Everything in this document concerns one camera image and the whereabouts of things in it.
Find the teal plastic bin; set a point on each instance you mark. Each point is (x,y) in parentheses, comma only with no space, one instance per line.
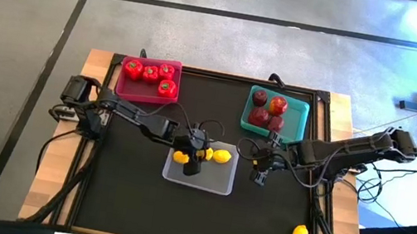
(296,120)

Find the clear plastic bin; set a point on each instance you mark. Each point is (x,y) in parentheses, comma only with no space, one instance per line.
(215,179)

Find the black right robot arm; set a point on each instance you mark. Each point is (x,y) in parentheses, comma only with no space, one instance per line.
(354,150)

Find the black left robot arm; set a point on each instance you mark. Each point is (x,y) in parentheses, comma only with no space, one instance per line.
(129,112)

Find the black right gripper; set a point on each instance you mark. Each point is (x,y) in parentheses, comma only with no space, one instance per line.
(271,157)

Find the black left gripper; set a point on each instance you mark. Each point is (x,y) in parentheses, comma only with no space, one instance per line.
(192,144)

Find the black aluminium table frame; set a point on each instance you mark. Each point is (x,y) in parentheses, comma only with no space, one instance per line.
(219,75)

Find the red yellow apple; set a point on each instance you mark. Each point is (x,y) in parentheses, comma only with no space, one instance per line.
(278,105)

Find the pink plastic bin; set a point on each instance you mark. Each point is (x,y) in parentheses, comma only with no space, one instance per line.
(137,91)

